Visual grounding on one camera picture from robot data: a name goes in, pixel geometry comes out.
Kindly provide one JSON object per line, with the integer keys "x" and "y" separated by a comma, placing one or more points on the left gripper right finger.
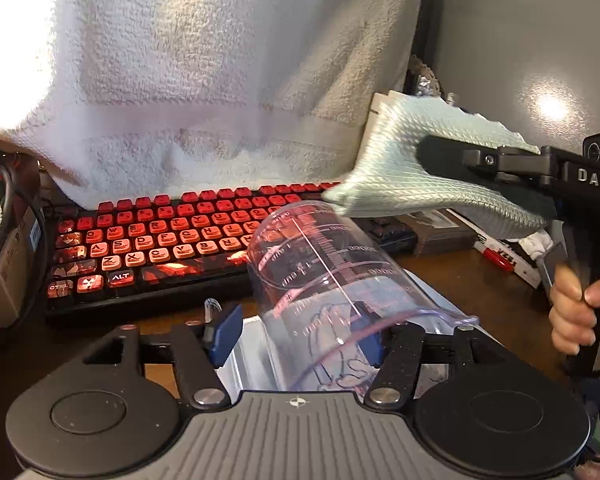
{"x": 395, "y": 352}

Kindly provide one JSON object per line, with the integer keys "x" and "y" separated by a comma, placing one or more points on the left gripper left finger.
{"x": 198, "y": 351}

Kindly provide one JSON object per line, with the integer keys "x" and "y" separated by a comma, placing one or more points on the clear plastic measuring cup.
{"x": 304, "y": 246}

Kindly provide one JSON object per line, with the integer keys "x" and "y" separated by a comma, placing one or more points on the teal quilted cleaning cloth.
{"x": 413, "y": 160}

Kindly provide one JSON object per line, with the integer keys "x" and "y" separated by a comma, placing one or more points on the right hand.
{"x": 573, "y": 311}

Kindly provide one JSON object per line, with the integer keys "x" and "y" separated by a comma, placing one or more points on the red black keyboard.
{"x": 139, "y": 249}

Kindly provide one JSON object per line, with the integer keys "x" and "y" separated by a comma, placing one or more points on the red white marker pen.
{"x": 506, "y": 259}

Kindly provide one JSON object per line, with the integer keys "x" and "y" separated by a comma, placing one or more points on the white terry towel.
{"x": 124, "y": 98}

